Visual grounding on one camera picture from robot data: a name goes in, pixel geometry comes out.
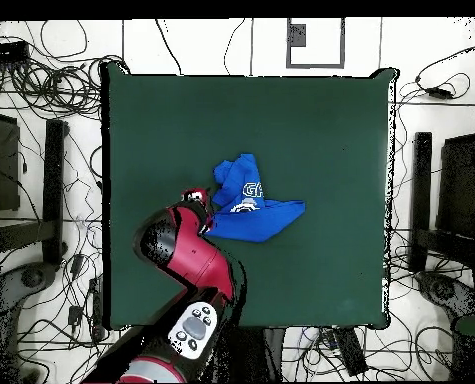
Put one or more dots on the dark flat box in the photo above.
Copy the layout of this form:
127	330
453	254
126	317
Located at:
5	160
459	188

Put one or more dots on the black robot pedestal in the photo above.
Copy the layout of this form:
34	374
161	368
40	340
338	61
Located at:
247	352

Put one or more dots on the black power adaptor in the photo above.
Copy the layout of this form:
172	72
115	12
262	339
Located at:
439	92

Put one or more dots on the black stand bar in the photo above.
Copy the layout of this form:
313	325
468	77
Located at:
421	200
54	192

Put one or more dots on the black office chair base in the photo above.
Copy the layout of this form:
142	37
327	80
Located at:
33	278
445	290

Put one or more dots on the black device with ports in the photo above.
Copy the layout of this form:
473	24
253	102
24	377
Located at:
5	52

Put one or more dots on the black power strip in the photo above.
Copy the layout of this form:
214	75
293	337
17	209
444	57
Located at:
351	352

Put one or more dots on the blue shirt with white print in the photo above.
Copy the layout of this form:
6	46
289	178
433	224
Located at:
253	224

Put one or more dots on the dark green table cloth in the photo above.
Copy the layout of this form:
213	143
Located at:
181	120

